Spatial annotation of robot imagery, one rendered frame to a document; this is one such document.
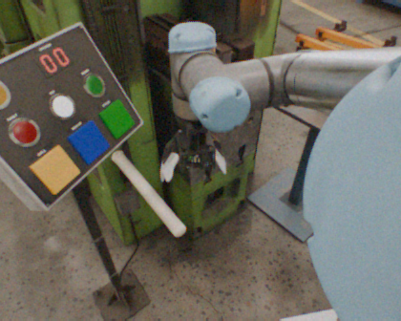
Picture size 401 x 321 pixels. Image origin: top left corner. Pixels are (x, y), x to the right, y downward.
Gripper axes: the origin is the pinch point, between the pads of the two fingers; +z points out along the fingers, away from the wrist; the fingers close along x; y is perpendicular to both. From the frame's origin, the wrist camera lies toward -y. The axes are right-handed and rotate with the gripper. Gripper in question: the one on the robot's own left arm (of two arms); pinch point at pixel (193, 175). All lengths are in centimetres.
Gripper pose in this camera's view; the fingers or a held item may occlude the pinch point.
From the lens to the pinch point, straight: 76.3
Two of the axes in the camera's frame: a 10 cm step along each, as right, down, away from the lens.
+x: 9.8, -1.3, 1.3
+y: 1.8, 6.9, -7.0
